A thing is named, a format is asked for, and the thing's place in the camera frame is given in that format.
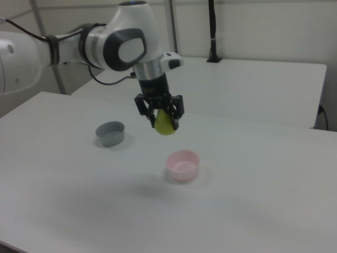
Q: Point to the black camera stand pole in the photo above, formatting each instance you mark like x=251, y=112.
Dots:
x=213, y=31

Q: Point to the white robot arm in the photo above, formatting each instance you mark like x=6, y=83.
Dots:
x=126, y=31

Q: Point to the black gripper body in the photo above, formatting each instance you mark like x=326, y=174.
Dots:
x=154, y=92

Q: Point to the grey plastic bowl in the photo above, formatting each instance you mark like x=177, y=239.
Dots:
x=110, y=135

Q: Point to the pink plastic bowl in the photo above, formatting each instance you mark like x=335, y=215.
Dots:
x=181, y=167

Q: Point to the green pear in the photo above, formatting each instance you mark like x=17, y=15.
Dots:
x=164, y=126

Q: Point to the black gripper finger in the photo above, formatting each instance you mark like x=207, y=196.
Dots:
x=144, y=108
x=177, y=110

